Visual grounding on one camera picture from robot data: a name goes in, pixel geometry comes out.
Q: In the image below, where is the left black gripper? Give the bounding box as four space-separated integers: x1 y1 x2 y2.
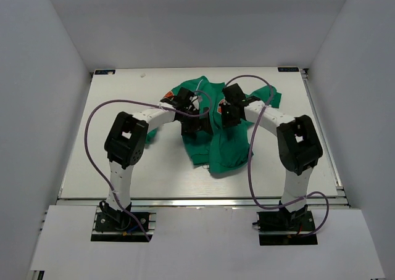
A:
178 107 213 139

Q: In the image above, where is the green zip jacket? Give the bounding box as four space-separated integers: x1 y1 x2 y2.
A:
145 75 283 178

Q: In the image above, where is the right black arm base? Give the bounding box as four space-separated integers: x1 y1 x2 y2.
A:
252 209 318 246

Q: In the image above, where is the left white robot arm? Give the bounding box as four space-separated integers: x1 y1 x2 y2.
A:
104 106 213 230

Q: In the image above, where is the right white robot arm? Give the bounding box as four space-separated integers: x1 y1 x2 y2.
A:
221 84 323 230

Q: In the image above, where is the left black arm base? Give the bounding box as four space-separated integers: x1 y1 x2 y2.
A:
91 200 156 243

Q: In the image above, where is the right blue table label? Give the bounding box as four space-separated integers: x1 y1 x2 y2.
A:
277 67 299 72

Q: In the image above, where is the blue table label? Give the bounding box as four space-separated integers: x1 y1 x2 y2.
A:
94 69 115 75
277 67 299 72

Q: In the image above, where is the left blue table label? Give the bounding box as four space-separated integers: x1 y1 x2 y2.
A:
94 69 115 75

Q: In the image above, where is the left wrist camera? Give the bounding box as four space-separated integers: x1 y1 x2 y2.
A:
160 87 195 112

